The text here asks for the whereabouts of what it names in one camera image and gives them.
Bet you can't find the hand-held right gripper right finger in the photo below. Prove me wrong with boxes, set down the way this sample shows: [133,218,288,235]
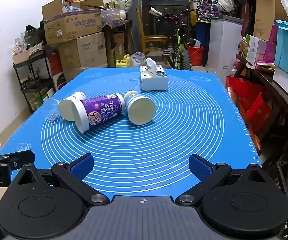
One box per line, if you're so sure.
[175,153,267,207]

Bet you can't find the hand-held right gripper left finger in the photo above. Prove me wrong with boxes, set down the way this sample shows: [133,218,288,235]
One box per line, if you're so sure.
[15,153,110,207]

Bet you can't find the white paper cup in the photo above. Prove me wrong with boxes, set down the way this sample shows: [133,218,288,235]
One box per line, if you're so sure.
[123,90,157,126]
[58,91,87,122]

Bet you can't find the purple paper cup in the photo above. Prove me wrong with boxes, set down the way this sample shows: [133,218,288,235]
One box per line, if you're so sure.
[71,93,126,134]

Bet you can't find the blue silicone mat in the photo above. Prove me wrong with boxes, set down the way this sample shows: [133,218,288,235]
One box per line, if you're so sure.
[0,67,262,198]

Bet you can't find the clear plastic lid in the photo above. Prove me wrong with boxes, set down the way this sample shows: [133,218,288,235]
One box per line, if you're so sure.
[43,98,61,123]

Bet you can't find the black metal rack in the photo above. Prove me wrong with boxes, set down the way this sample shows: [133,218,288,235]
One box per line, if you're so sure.
[12,47,59,114]

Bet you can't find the red paper bags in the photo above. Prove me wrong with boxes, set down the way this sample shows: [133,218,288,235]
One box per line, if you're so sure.
[225,76,272,136]

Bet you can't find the white tissue box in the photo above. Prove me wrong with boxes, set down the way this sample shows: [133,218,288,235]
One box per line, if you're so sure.
[139,57,169,91]

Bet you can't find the red white carton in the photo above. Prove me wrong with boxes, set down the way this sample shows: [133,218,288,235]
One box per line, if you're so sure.
[48,54,67,91]

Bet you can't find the small white bottle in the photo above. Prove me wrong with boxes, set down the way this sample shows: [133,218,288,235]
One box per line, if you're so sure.
[14,37,25,54]

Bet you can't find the dark wooden shelf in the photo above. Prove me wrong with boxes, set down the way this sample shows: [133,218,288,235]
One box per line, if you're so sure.
[234,54,288,140]

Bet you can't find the red bucket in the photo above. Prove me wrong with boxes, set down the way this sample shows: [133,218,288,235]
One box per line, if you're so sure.
[187,45,205,67]

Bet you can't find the yellow plastic jug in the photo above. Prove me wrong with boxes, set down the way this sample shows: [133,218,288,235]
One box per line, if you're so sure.
[116,53,132,67]

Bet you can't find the black green bicycle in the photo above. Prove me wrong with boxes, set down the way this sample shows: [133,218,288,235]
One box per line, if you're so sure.
[148,5,197,71]

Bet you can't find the black bag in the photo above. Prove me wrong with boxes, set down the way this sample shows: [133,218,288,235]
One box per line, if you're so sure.
[24,25,45,47]

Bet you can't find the large closed cardboard box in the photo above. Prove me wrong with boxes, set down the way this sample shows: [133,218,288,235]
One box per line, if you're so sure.
[59,32,108,75]

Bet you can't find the clear plastic bottle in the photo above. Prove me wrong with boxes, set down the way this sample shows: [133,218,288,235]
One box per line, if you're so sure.
[130,51,146,67]

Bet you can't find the white chest freezer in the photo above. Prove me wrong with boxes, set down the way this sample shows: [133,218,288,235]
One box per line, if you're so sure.
[210,15,245,74]

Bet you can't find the green white carton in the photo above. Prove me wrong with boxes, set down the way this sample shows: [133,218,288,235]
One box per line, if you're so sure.
[243,34,267,67]

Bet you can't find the wooden chair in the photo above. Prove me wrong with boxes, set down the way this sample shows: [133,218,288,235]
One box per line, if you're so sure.
[136,6,168,58]

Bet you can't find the pink plastic bag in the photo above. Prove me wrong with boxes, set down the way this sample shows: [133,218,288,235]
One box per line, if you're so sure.
[263,24,278,63]

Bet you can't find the open cardboard box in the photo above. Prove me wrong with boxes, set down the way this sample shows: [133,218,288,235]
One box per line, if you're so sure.
[41,0,102,45]

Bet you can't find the dark wooden side table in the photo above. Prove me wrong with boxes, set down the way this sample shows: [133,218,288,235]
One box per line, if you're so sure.
[101,19,133,67]

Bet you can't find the floral fabric bag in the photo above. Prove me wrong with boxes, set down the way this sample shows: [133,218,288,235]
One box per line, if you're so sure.
[196,0,221,22]

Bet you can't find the tall cardboard box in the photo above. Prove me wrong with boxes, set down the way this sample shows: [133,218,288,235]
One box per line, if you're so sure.
[253,0,288,42]

